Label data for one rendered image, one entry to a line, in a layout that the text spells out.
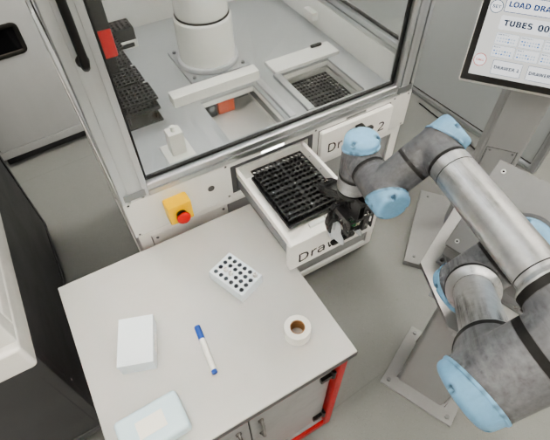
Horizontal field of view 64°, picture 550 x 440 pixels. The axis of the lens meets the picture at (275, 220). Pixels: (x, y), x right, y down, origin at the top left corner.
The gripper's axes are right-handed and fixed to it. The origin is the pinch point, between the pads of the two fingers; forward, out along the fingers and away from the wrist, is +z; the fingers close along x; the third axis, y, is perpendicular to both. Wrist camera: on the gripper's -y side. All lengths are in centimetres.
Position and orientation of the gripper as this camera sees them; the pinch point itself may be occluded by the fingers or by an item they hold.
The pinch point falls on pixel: (339, 233)
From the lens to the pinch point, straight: 119.3
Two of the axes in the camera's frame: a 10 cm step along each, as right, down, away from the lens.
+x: 8.6, -4.0, 3.1
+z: 0.1, 6.2, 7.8
